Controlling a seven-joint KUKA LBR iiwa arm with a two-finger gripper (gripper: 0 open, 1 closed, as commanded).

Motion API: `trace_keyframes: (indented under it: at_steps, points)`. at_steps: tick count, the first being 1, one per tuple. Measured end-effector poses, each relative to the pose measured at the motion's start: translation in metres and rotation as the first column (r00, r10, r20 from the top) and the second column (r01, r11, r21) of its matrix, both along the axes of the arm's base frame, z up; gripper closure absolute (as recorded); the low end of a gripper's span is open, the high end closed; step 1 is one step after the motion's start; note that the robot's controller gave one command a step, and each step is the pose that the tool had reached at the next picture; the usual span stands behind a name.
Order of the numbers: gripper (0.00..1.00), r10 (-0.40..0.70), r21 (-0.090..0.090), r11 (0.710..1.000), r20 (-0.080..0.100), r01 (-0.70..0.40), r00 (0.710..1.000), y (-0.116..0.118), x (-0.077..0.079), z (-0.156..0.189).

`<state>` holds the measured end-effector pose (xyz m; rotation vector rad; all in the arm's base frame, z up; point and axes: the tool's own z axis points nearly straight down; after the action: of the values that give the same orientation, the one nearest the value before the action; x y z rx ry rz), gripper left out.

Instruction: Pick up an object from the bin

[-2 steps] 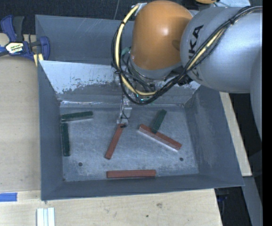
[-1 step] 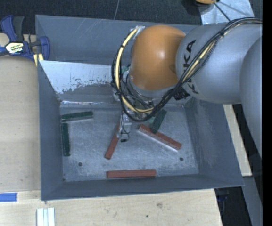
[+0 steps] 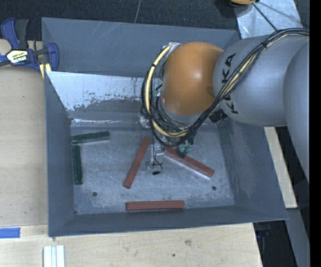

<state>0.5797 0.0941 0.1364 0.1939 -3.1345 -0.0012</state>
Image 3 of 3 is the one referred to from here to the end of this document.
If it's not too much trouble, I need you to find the red-brown flat block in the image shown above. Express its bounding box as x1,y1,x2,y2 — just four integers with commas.
125,200,185,212
163,146,215,179
122,136,152,189

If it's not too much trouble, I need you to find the dark green flat block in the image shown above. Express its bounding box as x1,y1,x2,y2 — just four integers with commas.
71,131,111,145
72,144,84,185

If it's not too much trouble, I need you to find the grey metal bin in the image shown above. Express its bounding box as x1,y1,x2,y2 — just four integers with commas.
41,17,290,238

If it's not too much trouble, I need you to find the pale wood board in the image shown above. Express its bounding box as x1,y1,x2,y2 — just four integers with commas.
0,64,50,228

